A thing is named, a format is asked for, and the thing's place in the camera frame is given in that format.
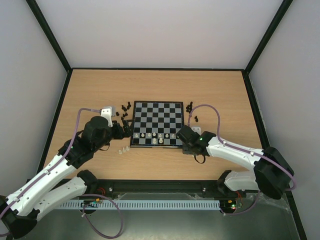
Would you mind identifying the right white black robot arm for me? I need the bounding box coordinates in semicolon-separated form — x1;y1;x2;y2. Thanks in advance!
176;125;294;200

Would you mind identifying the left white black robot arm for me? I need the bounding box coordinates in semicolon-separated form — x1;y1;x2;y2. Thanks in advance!
0;116;133;239

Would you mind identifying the black white chess board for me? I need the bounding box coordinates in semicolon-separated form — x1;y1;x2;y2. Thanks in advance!
130;100;184;149

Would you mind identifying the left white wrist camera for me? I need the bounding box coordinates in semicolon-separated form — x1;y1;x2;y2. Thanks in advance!
100;106;116;128

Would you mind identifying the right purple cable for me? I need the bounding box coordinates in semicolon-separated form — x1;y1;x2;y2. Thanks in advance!
187;104;298;216

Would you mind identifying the black aluminium frame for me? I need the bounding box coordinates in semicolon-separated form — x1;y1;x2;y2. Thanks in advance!
4;0;308;240

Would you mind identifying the grey slotted cable duct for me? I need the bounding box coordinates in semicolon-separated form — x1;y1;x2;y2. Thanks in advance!
57;199;221;211

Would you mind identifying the purple cable loop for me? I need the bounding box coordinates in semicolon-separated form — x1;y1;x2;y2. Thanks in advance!
81;189;124;238

